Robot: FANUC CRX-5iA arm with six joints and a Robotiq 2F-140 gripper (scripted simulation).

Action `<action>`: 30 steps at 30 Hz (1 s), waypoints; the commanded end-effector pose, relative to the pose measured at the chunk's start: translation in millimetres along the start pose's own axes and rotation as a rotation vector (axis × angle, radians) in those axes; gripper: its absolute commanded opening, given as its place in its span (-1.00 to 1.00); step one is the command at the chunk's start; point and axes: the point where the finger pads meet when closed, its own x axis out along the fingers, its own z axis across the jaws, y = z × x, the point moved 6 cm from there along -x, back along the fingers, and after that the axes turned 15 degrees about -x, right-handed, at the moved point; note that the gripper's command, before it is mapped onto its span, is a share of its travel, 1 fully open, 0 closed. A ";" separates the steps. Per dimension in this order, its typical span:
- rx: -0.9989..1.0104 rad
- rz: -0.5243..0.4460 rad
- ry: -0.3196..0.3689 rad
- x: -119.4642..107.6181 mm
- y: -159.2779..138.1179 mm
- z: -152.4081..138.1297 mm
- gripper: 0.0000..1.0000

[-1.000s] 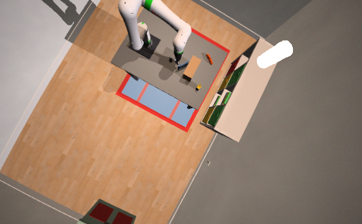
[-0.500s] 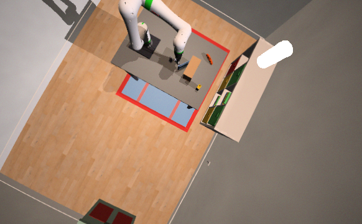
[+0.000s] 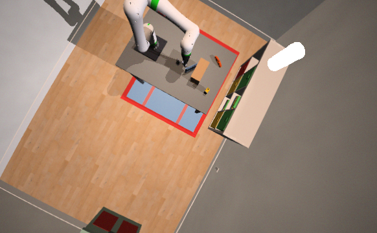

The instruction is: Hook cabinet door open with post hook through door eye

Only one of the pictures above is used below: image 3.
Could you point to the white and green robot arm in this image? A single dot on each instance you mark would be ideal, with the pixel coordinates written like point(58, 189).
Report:
point(134, 10)

